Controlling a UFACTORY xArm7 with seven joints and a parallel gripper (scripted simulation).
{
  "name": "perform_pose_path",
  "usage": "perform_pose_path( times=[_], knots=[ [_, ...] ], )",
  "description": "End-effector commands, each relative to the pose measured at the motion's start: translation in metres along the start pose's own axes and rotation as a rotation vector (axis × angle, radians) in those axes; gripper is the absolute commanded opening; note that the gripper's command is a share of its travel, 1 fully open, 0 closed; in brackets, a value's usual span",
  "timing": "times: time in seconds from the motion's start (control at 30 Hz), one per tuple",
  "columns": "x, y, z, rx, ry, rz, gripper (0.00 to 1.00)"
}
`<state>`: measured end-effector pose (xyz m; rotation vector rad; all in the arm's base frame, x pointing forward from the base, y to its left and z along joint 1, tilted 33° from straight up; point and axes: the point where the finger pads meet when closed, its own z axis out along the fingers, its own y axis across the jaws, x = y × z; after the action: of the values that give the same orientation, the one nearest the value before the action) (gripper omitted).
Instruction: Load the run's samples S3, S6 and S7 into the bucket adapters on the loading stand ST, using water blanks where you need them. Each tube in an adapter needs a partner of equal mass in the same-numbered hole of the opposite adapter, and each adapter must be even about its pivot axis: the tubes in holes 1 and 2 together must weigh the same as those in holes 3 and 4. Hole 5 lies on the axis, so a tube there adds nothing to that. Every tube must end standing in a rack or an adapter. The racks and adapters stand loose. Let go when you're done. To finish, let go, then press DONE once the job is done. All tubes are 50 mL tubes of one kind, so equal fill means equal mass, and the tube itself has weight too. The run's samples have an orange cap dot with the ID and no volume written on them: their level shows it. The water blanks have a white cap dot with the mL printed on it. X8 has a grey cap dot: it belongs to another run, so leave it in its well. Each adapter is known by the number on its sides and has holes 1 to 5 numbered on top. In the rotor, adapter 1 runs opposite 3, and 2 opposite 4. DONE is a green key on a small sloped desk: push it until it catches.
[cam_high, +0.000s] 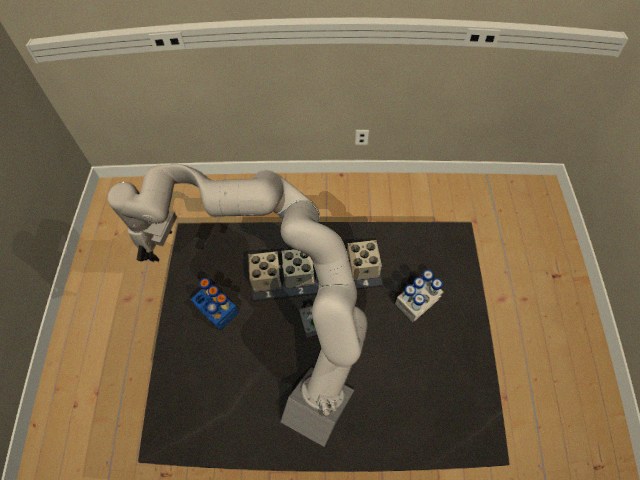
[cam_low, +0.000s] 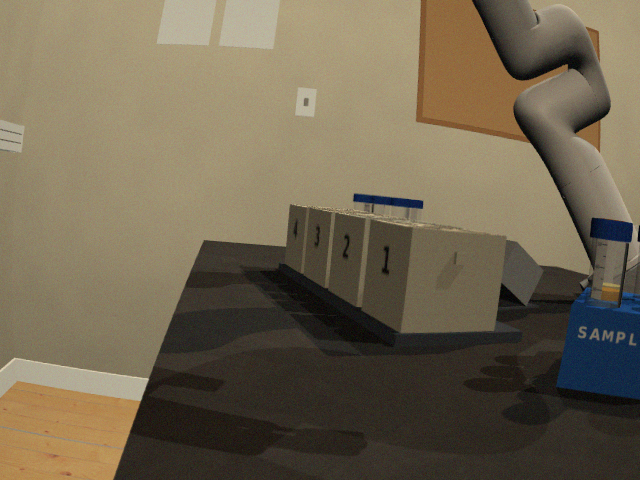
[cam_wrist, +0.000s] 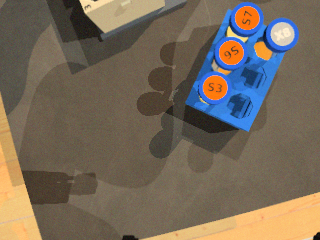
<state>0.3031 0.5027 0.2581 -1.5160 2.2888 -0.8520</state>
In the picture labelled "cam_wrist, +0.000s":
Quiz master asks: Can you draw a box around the blue tube rack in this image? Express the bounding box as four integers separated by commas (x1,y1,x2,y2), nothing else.
185,12,285,131

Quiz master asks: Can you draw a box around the clear conical tube with yellow liquid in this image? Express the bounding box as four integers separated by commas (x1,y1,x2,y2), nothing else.
198,71,232,105

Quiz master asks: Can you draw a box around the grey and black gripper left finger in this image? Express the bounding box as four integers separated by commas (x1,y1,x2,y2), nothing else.
122,235,139,240

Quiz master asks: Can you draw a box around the beige block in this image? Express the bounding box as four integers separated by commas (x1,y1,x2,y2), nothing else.
80,0,165,33

